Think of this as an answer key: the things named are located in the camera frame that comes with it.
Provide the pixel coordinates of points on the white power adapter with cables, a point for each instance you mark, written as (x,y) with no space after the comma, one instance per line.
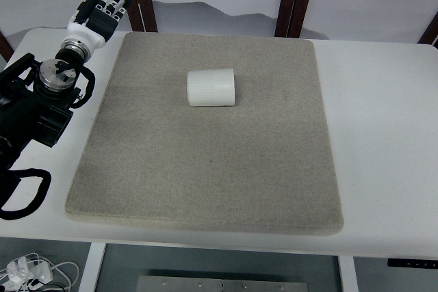
(33,272)

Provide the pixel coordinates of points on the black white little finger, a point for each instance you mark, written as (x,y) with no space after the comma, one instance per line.
(121,11)

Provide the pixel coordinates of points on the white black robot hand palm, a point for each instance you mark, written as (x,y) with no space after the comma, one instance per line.
(94,32)

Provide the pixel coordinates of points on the white ribbed ceramic cup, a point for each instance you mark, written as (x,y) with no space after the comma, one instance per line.
(211,88)

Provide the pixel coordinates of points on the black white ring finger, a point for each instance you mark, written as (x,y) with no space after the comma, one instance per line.
(112,6)

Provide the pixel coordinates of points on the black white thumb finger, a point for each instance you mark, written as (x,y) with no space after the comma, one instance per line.
(84,10)

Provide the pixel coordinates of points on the black desk control panel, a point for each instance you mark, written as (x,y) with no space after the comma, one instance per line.
(412,263)

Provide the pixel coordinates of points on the far left brown frame piece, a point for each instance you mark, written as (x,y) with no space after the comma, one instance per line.
(6,49)

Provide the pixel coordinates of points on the right brown wooden screen frame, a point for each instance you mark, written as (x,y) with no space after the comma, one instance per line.
(430,34)

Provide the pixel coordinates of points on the beige felt mat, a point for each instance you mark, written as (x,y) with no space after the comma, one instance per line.
(263,165)

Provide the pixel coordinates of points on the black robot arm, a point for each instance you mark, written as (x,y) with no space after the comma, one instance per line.
(38,98)

